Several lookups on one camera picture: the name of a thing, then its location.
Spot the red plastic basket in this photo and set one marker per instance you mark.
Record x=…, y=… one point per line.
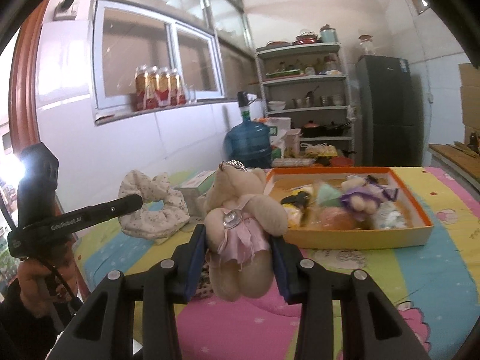
x=341, y=162

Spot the green white tissue box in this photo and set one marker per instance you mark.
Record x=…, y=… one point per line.
x=194, y=189

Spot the grey metal shelf rack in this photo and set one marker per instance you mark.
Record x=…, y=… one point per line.
x=309, y=84

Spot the sliding window frame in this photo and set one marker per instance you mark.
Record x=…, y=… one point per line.
x=130, y=43

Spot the blue water jug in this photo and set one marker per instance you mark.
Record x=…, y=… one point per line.
x=248, y=142

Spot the beige bear pink dress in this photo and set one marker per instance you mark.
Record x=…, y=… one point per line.
x=240, y=219

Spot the black refrigerator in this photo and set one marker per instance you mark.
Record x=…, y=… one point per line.
x=392, y=132

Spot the white tissue packet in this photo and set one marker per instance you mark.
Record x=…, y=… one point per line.
x=388, y=217

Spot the pink item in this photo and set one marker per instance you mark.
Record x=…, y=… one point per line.
x=337, y=219

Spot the glass jar on fridge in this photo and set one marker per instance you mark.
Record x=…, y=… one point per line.
x=366, y=45

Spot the orange shallow cardboard box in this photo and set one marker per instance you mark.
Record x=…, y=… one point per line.
x=296, y=187

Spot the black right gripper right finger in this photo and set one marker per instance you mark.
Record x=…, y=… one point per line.
x=372, y=327

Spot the orange drink bottles pack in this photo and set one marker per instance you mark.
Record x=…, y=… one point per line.
x=158, y=87

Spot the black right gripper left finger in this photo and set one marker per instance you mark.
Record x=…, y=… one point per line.
x=132, y=316

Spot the wooden top kitchen counter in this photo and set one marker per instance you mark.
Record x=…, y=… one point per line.
x=458, y=164

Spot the floral white scrunchie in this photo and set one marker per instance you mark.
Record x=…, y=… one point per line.
x=163, y=211

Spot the green item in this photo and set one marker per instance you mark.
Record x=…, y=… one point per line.
x=328, y=196

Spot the beige bear purple dress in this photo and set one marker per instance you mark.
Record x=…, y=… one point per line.
x=362, y=196

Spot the egg tray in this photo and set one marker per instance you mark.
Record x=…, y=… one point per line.
x=320, y=150

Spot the left hand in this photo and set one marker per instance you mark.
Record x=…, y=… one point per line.
x=32, y=275

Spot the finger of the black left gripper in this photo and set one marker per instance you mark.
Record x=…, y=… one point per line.
x=96, y=214

